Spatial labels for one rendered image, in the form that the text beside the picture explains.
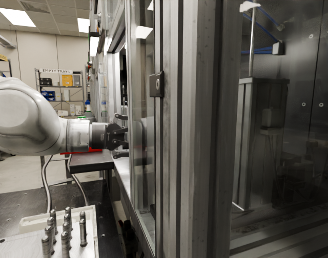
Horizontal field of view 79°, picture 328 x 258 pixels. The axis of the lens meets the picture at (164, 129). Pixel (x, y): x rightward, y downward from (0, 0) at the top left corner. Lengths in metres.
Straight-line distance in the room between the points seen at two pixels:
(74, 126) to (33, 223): 0.23
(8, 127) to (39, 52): 8.00
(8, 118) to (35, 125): 0.04
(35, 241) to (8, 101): 0.21
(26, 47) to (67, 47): 1.24
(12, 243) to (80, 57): 7.96
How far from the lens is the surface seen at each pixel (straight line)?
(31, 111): 0.37
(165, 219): 0.24
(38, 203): 1.05
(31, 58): 8.36
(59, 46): 8.32
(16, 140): 0.39
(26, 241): 0.37
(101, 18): 0.86
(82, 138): 0.55
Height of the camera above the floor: 1.12
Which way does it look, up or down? 9 degrees down
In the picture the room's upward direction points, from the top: straight up
